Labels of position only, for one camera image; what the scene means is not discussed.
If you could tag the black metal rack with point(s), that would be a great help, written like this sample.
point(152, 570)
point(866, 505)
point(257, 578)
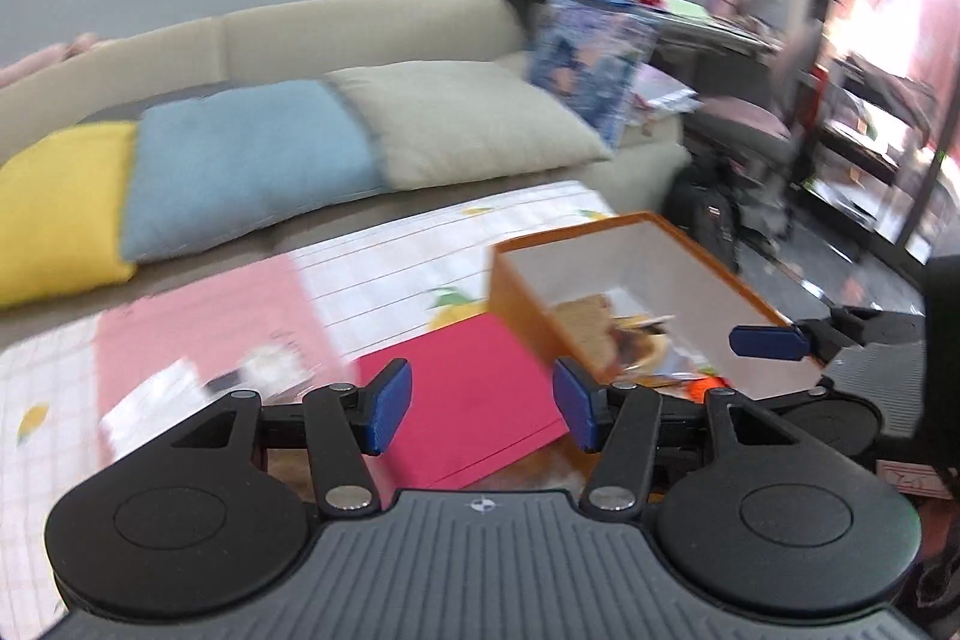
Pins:
point(868, 152)

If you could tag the black backpack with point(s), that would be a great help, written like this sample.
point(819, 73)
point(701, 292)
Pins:
point(702, 207)

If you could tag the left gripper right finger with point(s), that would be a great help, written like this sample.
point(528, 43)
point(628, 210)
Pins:
point(742, 504)

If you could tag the orange white cardboard box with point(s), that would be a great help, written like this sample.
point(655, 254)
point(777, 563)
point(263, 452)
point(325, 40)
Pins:
point(644, 266)

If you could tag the light blue cushion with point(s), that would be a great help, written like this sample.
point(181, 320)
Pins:
point(208, 170)

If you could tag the beige sofa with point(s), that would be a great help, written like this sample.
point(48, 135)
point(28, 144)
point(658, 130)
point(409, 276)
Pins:
point(299, 41)

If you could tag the blue anime poster board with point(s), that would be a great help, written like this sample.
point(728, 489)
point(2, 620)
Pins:
point(587, 56)

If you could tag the orange crochet persimmon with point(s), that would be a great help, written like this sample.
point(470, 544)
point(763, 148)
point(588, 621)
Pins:
point(696, 389)

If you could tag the brown knotted plush towel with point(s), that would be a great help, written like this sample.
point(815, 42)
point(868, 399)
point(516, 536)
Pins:
point(292, 468)

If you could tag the beige grey cushion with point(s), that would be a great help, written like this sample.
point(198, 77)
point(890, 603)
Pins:
point(452, 122)

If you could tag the yellow cushion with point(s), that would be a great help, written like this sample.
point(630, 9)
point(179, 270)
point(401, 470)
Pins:
point(62, 206)

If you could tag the pink office chair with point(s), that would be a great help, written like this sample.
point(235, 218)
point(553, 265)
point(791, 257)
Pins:
point(766, 139)

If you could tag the pink white checked tablecloth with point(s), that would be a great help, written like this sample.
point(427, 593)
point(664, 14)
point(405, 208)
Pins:
point(336, 301)

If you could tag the white folded tissue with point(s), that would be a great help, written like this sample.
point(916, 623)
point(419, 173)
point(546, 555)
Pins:
point(161, 401)

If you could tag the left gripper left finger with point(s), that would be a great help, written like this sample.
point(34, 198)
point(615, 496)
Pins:
point(191, 523)

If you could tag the brown fibre scrub pad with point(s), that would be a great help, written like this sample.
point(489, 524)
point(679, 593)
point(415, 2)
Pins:
point(588, 322)

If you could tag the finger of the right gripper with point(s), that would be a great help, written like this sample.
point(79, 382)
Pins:
point(790, 343)

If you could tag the white crumpled plastic bag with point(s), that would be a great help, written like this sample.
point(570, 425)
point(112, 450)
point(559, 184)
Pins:
point(274, 370)

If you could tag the magenta red box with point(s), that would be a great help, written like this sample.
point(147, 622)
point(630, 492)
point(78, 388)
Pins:
point(480, 402)

